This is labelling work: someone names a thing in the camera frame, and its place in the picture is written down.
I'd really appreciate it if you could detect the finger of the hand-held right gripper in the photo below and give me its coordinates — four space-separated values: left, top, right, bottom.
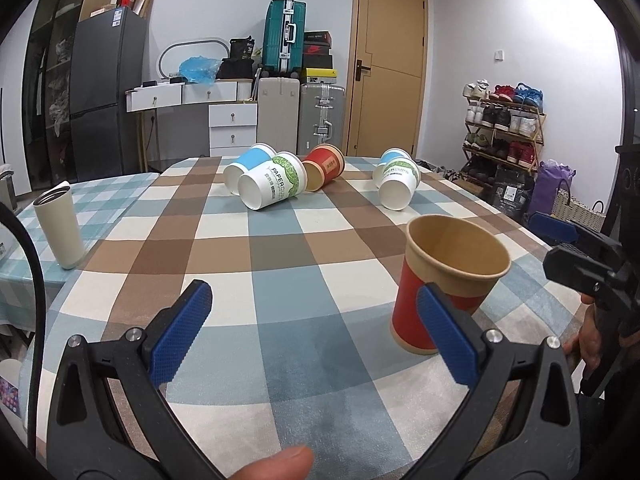
529 211 626 262
543 242 632 307

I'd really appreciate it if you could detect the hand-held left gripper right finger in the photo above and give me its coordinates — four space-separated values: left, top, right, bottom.
400 283 583 480

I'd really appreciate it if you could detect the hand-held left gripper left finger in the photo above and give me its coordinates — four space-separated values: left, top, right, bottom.
47 279 226 480

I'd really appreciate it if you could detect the red paper cup kraft inside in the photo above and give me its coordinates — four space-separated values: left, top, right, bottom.
390 214 512 357

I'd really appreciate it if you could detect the white paper cup green print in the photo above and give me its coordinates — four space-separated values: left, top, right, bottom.
237 151 307 211
377 158 421 210

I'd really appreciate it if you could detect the blue white paper cup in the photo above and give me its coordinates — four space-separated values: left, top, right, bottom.
222 143 277 196
372 147 411 186

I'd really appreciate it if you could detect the red paper cup kraft band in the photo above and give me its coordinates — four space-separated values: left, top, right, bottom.
302 143 346 193

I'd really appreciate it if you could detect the person's right hand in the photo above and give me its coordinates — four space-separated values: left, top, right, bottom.
562 294 608 378

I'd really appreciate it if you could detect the person's left hand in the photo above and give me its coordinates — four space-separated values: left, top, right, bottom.
220 446 316 480

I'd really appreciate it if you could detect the woven basket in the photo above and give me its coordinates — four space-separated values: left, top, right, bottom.
552 179 609 234

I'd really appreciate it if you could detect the purple bag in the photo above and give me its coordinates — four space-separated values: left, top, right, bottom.
529 159 577 219

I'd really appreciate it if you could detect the black printed sack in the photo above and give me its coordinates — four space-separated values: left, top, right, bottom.
492 166 534 222

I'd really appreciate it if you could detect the wooden shoe rack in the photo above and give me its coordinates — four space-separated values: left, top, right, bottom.
462 94 547 192

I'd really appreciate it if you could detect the shoe rack with shoes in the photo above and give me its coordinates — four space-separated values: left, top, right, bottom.
462 78 545 182

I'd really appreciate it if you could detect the teal checked tablecloth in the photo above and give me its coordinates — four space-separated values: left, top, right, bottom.
0 171 162 333

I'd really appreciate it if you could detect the cream steel tumbler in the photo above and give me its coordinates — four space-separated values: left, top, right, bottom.
33 183 86 270

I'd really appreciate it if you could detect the white vanity dresser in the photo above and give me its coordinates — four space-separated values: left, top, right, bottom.
124 79 259 173

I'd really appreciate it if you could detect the wooden door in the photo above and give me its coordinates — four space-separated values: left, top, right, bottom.
352 0 429 159

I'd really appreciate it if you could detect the beige hard suitcase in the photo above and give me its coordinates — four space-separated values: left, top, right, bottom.
256 76 301 157

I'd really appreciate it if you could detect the dark grey refrigerator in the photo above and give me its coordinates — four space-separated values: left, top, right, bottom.
68 6 149 184

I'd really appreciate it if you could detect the silver hard suitcase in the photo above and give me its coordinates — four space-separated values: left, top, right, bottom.
298 82 347 157

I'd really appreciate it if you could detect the blue plastic bag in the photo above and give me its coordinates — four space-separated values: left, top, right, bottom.
178 54 221 85

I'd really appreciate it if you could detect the oval vanity mirror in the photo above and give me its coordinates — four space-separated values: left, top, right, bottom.
158 37 231 84

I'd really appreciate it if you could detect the black bag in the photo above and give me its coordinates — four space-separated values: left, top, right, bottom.
217 37 257 81

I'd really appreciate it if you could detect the yellow black shoe box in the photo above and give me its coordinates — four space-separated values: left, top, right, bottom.
303 68 339 86

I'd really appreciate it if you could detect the black glass cabinet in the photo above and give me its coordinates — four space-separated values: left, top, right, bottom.
22 0 99 197

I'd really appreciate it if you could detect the teal hard suitcase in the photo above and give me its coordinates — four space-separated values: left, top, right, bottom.
261 0 306 79

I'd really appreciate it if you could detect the black cable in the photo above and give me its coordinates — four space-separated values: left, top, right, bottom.
0 202 49 463

